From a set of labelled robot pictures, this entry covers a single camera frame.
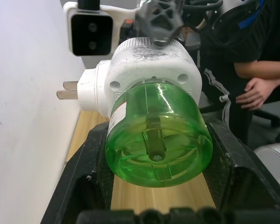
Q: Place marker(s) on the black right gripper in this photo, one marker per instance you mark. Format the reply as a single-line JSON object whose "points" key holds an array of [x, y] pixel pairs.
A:
{"points": [[127, 31]]}

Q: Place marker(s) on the silver robot body part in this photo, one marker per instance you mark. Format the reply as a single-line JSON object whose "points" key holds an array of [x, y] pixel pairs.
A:
{"points": [[274, 158]]}

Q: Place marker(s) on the green liquid bottle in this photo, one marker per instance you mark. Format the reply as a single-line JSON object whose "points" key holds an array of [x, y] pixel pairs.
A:
{"points": [[158, 140]]}

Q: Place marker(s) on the person in black clothes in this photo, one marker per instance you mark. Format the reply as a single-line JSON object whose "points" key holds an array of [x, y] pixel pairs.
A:
{"points": [[233, 37]]}

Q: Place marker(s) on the person's bare hand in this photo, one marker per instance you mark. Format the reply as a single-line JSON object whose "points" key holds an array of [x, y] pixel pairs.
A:
{"points": [[256, 93]]}

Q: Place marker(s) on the white mosquito repellent heater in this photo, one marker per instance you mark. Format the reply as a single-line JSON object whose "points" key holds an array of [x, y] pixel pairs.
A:
{"points": [[154, 67]]}

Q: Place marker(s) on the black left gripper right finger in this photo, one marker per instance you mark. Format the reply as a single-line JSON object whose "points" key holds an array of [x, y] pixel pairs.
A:
{"points": [[238, 170]]}

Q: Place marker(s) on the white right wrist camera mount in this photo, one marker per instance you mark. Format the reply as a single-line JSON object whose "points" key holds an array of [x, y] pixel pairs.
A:
{"points": [[91, 30]]}

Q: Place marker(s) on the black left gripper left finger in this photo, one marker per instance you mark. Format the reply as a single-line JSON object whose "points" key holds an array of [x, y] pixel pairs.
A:
{"points": [[84, 168]]}

